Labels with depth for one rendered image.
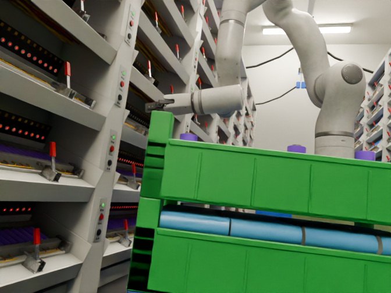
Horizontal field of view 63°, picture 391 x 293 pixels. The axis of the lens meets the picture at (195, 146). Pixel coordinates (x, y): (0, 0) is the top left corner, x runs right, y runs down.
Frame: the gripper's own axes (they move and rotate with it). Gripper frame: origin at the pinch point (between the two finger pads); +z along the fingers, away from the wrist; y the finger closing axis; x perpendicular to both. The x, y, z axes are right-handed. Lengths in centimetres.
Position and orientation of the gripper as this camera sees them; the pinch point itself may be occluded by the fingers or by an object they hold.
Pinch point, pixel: (153, 109)
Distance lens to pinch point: 114.5
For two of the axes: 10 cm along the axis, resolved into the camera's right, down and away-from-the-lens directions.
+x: 0.5, 9.8, -2.0
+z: -9.6, 1.0, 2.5
